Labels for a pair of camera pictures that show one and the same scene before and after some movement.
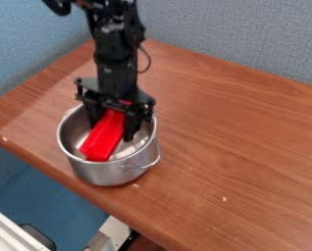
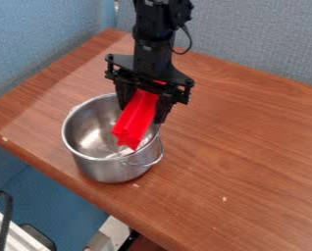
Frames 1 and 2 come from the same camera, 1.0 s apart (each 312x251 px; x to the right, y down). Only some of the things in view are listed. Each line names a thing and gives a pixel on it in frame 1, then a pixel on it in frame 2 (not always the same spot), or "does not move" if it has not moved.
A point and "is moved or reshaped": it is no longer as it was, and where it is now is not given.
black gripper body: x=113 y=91 → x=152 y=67
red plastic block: x=102 y=140 is moved or reshaped
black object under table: x=41 y=237 does not move
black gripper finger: x=132 y=125 → x=164 y=107
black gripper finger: x=94 y=103 → x=125 y=90
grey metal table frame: x=112 y=236 does not move
